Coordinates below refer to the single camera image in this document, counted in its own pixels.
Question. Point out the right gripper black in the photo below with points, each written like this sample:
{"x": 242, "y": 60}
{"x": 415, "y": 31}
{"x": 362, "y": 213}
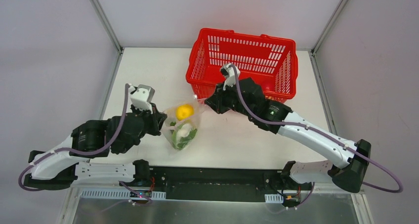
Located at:
{"x": 217, "y": 100}

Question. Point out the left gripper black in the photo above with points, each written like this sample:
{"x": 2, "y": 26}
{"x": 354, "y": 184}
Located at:
{"x": 157, "y": 121}

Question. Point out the clear pink zip top bag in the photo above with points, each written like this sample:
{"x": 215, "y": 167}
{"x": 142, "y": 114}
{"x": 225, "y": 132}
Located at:
{"x": 172, "y": 121}

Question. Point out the yellow orange fruit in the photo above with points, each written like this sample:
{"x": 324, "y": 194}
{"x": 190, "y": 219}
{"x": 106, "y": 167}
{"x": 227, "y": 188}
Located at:
{"x": 184, "y": 111}

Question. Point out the green vegetable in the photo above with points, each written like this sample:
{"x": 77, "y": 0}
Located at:
{"x": 180, "y": 144}

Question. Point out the white garlic toy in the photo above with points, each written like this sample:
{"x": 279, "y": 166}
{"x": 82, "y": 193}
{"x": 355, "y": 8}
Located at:
{"x": 184, "y": 130}

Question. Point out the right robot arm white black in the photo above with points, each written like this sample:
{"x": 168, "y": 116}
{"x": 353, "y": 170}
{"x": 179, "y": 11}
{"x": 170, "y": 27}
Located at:
{"x": 346, "y": 161}

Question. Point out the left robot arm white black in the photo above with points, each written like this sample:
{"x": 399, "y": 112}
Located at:
{"x": 69, "y": 162}

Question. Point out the red apple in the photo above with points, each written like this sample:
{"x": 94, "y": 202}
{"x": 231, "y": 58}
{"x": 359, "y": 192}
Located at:
{"x": 267, "y": 86}

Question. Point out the red plastic shopping basket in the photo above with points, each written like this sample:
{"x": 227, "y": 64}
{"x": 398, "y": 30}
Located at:
{"x": 263, "y": 58}

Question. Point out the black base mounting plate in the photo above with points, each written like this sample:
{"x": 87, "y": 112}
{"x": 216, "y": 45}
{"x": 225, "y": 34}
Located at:
{"x": 215, "y": 184}

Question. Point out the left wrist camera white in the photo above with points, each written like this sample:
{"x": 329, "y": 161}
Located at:
{"x": 141, "y": 98}

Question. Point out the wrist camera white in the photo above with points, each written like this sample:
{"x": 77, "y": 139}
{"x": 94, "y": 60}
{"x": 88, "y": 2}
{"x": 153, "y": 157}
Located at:
{"x": 141, "y": 98}
{"x": 231, "y": 74}

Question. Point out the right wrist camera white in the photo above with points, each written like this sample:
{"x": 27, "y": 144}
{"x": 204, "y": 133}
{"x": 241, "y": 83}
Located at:
{"x": 231, "y": 74}

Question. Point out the left aluminium frame post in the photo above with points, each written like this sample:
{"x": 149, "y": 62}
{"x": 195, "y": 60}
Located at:
{"x": 107, "y": 25}

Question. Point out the aluminium frame post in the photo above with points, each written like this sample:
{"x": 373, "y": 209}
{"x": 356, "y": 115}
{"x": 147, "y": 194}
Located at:
{"x": 107, "y": 25}
{"x": 331, "y": 22}

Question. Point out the right aluminium frame post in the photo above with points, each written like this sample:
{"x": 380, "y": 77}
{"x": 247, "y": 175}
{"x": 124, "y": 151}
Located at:
{"x": 331, "y": 22}

